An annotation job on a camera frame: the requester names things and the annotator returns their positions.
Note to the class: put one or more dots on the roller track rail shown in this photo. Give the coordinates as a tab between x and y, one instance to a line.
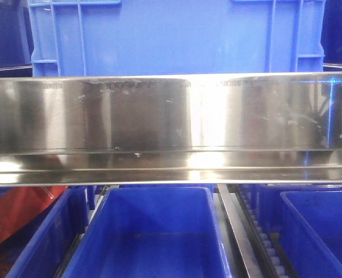
250	251

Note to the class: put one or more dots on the lower right blue bin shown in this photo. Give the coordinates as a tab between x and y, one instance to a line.
311	233

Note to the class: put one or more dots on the lower centre blue bin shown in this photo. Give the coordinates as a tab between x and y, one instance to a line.
152	232

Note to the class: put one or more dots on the lower left blue bin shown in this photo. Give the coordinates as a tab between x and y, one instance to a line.
45	251

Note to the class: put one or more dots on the stainless steel shelf beam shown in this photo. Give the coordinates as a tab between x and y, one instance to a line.
218	128

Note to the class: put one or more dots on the upper light blue crate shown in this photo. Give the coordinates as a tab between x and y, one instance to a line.
92	38

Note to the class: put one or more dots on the red object in bin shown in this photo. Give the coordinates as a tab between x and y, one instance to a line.
20	205

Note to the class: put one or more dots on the blue bin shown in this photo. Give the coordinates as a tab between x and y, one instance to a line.
311	233
45	251
152	232

